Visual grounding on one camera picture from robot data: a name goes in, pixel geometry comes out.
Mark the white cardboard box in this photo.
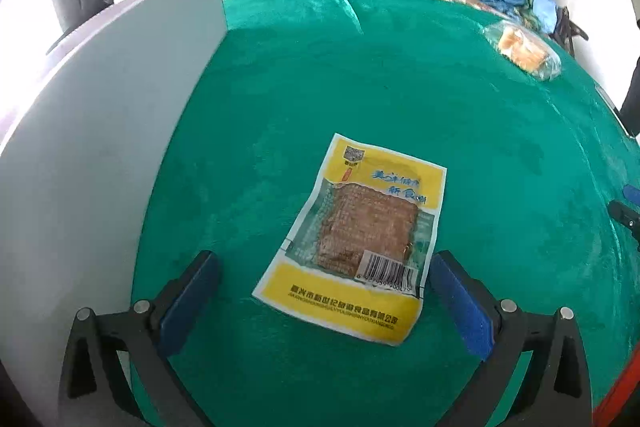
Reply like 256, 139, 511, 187
1, 0, 227, 426

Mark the packaged bread bun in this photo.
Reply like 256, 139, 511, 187
482, 20, 562, 81

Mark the blue clothes pile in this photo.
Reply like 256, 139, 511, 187
480, 0, 558, 35

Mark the yellow dried tofu packet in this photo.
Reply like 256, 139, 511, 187
253, 134, 447, 346

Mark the green table cloth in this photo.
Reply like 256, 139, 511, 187
132, 0, 639, 426

